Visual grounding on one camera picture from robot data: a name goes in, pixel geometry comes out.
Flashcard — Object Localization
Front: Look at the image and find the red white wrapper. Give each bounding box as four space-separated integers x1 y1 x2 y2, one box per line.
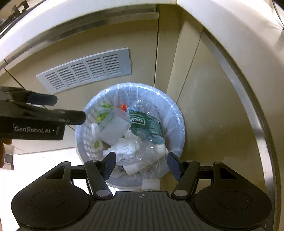
120 104 128 112

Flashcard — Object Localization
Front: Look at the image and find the clear plastic bottle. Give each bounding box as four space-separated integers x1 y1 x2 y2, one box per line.
128 99 168 163

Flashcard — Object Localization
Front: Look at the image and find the green wrapper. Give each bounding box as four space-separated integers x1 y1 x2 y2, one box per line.
96 103 114 123

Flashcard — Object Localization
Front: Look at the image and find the white paper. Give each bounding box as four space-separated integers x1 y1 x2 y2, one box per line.
103 136 141 165

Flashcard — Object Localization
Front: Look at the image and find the clear plastic container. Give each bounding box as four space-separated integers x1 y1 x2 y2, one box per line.
97 108 130 146

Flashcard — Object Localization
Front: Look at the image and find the white trash bin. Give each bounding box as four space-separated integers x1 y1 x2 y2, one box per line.
75 82 185 191

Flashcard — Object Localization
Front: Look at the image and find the left hand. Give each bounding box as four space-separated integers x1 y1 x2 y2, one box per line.
0 138 13 168

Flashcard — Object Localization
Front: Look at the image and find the grey cabinet vent grille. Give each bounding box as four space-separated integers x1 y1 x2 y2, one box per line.
36 48 132 94

